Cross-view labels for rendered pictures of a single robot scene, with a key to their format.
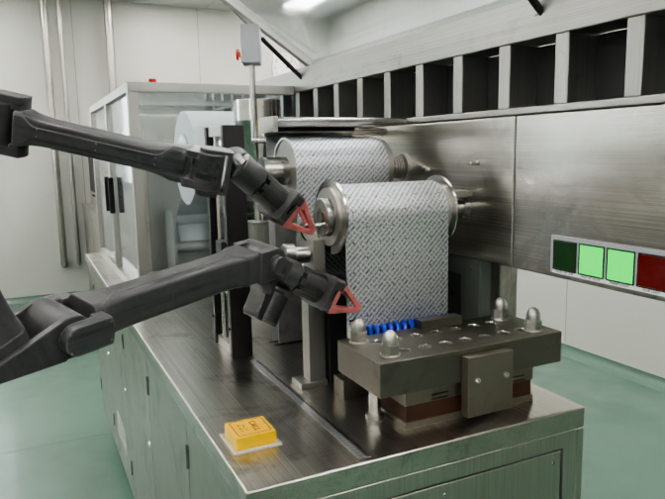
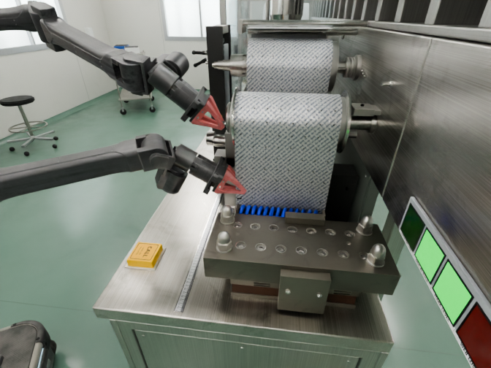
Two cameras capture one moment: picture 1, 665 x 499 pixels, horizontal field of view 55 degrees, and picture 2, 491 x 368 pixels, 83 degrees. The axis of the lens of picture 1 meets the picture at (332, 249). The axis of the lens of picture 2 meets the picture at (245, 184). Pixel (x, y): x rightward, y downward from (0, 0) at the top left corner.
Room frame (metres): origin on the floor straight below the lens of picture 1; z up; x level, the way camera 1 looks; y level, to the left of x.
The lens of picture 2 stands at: (0.72, -0.37, 1.47)
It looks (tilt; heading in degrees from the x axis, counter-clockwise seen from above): 32 degrees down; 32
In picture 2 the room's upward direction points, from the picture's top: straight up
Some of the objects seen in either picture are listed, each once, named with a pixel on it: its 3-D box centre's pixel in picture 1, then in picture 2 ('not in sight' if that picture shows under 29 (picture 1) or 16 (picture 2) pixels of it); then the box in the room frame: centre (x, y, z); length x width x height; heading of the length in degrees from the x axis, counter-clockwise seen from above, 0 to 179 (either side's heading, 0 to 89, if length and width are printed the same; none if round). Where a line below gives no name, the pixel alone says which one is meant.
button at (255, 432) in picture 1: (249, 433); (145, 254); (1.03, 0.14, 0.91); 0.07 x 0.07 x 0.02; 26
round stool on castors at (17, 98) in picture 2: not in sight; (28, 123); (2.07, 3.67, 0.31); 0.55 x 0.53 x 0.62; 26
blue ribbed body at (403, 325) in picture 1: (405, 328); (280, 213); (1.25, -0.14, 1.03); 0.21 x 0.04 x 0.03; 116
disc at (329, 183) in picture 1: (331, 216); (237, 117); (1.27, 0.00, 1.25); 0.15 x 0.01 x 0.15; 26
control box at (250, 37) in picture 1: (247, 45); not in sight; (1.78, 0.21, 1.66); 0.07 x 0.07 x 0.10; 2
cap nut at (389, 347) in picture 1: (390, 342); (223, 239); (1.07, -0.10, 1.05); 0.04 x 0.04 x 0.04
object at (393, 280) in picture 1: (399, 284); (281, 181); (1.27, -0.13, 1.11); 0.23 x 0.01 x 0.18; 116
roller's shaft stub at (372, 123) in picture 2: (451, 208); (358, 123); (1.40, -0.26, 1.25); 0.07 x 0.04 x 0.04; 116
